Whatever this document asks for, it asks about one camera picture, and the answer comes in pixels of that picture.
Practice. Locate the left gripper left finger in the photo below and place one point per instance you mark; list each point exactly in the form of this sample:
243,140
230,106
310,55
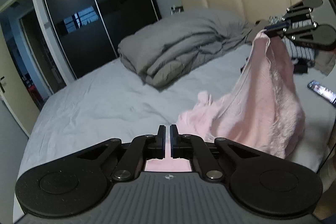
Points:
161,142

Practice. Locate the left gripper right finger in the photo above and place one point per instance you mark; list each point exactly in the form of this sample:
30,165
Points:
174,141

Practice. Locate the pink fleece garment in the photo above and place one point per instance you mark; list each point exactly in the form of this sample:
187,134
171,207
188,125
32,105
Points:
262,111

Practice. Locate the striped clothes pile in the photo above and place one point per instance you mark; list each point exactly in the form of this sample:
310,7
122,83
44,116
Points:
320,60

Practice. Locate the grey bed sheet mattress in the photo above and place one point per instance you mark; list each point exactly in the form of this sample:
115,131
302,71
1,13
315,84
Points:
112,102

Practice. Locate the smartphone with lit screen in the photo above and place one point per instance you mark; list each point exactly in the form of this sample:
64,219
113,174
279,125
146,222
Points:
322,91

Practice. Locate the grey folded duvet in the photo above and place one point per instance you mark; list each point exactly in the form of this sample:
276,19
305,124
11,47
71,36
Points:
163,52

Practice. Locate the black sliding wardrobe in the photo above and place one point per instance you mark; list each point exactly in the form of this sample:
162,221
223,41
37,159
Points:
89,31

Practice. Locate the cream room door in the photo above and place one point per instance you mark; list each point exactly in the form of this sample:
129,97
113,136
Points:
14,94

